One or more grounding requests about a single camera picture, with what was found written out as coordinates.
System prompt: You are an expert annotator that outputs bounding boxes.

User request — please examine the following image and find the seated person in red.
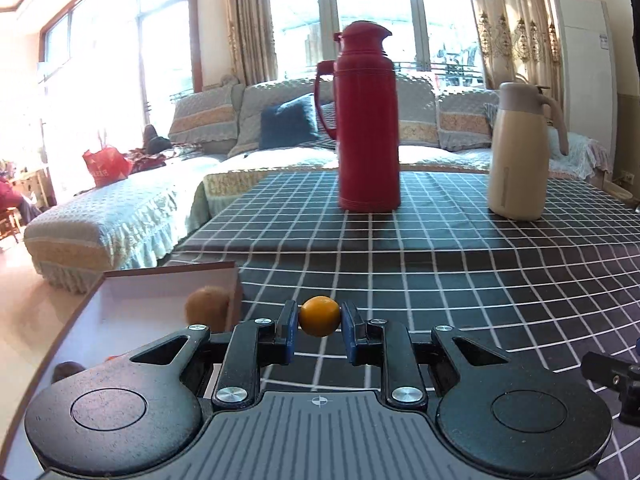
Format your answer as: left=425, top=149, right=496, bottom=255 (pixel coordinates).
left=0, top=159, right=41, bottom=226

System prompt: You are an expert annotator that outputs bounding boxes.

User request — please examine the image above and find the gold middle curtain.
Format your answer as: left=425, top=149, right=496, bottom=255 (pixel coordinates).
left=227, top=0, right=278, bottom=86

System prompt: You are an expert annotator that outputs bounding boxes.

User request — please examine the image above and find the black grid tablecloth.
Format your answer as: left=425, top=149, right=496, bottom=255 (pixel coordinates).
left=164, top=169, right=640, bottom=480

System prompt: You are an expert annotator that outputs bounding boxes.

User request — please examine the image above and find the quilted sectional sofa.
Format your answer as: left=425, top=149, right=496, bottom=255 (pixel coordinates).
left=22, top=72, right=614, bottom=295

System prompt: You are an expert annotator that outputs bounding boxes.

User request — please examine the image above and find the brown cardboard tray box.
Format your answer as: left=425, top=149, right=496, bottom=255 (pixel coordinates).
left=1, top=261, right=242, bottom=479

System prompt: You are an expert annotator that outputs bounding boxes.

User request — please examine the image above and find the gold embroidered right curtain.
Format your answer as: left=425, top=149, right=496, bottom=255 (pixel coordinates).
left=471, top=0, right=563, bottom=102

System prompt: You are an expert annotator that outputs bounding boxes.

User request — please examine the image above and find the white air conditioner unit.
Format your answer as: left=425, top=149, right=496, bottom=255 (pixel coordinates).
left=553, top=0, right=617, bottom=158

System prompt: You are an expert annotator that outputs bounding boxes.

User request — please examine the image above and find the red thermos flask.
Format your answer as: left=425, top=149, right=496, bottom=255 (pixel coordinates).
left=314, top=21, right=401, bottom=214

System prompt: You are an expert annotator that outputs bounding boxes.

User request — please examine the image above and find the red plastic bag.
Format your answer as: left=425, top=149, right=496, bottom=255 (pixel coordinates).
left=82, top=146, right=134, bottom=188

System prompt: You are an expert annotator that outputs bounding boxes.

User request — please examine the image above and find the dark blue cushion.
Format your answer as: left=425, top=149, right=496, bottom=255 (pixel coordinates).
left=259, top=93, right=319, bottom=150

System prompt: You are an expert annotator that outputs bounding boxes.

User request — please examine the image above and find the cream thermos jug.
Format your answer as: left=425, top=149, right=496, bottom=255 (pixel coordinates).
left=487, top=82, right=568, bottom=221

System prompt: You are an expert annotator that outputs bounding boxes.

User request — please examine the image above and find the small orange kumquat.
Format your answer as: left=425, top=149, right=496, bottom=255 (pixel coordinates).
left=299, top=296, right=342, bottom=338

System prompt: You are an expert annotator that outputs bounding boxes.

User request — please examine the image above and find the striped back cushion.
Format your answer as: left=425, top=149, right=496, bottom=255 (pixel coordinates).
left=168, top=84, right=244, bottom=144

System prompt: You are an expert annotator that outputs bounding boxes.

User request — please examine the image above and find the wooden chair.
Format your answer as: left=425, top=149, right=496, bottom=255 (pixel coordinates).
left=0, top=207, right=21, bottom=243

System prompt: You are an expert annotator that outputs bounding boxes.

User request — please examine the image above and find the brown round fruit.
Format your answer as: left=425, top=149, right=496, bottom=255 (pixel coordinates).
left=184, top=286, right=230, bottom=332

